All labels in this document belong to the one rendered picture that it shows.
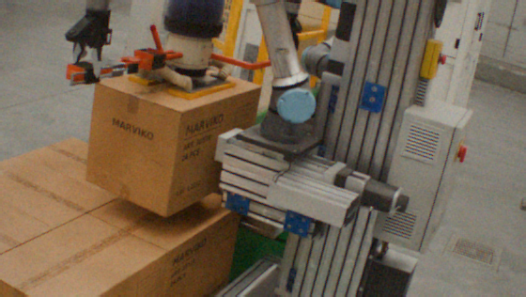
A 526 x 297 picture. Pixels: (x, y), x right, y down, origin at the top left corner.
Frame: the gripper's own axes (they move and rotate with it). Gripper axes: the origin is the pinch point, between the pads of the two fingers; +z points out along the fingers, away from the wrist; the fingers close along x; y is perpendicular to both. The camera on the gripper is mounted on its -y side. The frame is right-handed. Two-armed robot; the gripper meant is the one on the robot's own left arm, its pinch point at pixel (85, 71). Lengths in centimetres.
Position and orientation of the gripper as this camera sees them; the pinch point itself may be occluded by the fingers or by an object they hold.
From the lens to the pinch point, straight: 207.2
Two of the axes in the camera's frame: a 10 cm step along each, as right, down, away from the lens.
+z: -1.7, 9.3, 3.3
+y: 4.5, -2.2, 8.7
